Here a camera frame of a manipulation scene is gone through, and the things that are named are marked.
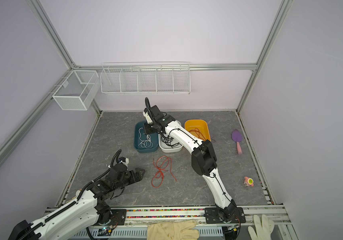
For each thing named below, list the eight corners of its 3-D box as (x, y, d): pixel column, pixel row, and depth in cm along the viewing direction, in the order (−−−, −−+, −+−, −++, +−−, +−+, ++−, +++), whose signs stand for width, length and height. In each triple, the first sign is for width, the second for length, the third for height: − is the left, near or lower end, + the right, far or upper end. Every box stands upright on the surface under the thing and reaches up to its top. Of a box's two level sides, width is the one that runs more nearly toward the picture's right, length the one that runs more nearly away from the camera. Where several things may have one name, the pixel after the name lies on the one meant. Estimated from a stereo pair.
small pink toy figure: (242, 185, 86) (246, 182, 81) (242, 180, 88) (246, 176, 83) (250, 188, 85) (254, 184, 80) (250, 182, 87) (254, 179, 82)
